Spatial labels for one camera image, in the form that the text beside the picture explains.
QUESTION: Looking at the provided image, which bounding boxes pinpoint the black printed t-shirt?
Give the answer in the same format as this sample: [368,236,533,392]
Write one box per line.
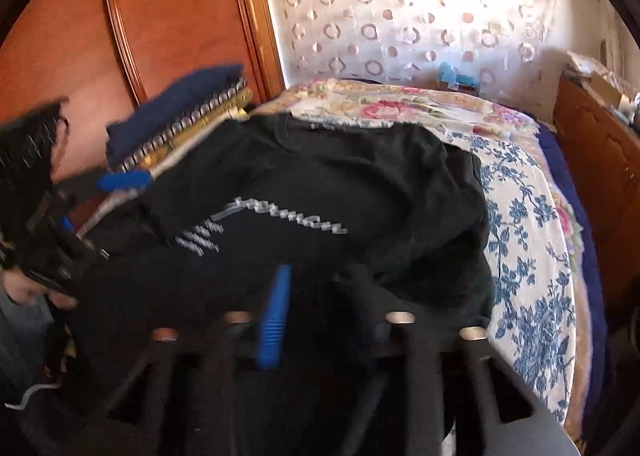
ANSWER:
[74,111,497,456]

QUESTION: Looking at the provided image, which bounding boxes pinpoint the person's left hand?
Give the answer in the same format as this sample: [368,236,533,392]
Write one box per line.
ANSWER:
[1,268,78,309]

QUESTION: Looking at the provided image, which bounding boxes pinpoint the black white patterned folded garment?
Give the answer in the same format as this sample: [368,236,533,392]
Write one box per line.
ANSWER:
[112,78,253,172]

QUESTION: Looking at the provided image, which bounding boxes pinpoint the navy folded garment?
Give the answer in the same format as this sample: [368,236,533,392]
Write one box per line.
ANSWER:
[106,64,246,171]

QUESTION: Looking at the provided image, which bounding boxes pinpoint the yellow folded garment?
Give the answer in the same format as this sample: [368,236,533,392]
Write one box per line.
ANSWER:
[136,87,253,177]

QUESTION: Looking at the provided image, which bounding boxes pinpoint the wooden wardrobe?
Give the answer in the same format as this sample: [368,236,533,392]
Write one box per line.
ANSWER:
[1,0,284,179]

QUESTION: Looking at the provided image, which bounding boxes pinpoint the pink rose floral quilt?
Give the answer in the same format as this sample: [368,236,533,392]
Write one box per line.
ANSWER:
[257,78,592,440]

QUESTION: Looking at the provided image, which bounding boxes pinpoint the blue floral bedspread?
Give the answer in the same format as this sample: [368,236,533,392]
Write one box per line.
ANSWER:
[439,131,576,422]

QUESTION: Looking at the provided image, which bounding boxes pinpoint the white circle-patterned curtain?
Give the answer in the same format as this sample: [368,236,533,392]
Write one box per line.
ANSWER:
[268,0,556,106]

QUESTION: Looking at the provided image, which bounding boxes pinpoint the navy blue bed sheet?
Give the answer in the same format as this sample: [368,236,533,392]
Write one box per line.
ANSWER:
[537,122,610,418]

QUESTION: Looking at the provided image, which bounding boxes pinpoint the light blue box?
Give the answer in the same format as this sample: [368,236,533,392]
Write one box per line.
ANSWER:
[437,62,480,96]

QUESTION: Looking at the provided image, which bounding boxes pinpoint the wooden sideboard cabinet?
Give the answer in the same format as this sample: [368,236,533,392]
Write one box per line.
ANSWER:
[553,75,639,306]

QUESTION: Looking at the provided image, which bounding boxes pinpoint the clutter items on cabinet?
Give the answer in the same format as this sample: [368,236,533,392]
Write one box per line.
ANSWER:
[566,50,639,127]

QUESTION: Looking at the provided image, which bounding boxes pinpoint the cardboard box on cabinet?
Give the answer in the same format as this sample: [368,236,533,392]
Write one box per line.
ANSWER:
[589,72,623,109]

